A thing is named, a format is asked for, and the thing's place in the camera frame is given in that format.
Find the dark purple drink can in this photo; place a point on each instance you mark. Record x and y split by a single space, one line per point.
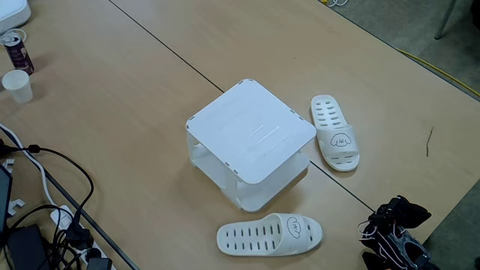
20 58

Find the grey metal chair leg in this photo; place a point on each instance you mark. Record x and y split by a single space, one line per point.
444 22

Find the black flat electronic device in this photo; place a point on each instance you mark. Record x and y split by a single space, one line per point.
26 247

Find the white paper cup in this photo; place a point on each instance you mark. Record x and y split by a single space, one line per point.
18 90

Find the black power plug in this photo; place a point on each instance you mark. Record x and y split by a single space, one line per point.
78 238

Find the white power strip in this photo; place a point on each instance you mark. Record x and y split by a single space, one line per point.
60 217

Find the white slipper with dog drawing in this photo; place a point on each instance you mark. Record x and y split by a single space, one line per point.
288 245
339 150

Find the white box device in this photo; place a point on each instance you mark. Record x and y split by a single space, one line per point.
13 13

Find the white printed bracket piece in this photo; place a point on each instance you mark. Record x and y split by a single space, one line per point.
8 163
17 204

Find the white plastic shoe rack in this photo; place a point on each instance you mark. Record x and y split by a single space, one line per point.
251 131

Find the black plug adapter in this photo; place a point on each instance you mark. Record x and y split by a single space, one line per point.
99 264

